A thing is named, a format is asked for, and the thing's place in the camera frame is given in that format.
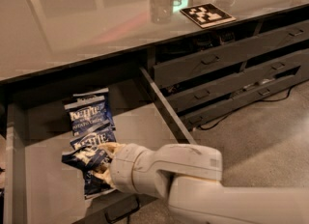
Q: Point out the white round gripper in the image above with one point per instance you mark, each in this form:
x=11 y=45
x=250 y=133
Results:
x=122 y=169

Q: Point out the blue kettle chip bag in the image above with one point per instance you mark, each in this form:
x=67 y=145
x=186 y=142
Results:
x=97 y=95
x=87 y=113
x=91 y=161

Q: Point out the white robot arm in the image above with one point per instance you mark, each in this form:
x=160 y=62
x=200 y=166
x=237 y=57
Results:
x=189 y=177

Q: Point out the open grey top drawer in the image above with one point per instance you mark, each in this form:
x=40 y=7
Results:
x=39 y=188

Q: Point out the grey lower right drawer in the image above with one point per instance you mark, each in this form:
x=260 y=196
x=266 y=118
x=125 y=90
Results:
x=226 y=106

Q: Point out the grey middle right drawer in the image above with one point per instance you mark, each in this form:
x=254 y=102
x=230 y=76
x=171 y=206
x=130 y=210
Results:
x=225 y=84

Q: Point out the grey upper right drawer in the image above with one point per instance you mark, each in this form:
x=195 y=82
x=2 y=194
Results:
x=199 y=63

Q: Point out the black white fiducial marker tile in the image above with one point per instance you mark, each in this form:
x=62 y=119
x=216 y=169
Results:
x=207 y=15

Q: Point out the black drawer pull handle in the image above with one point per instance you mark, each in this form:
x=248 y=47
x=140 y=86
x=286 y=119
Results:
x=119 y=211

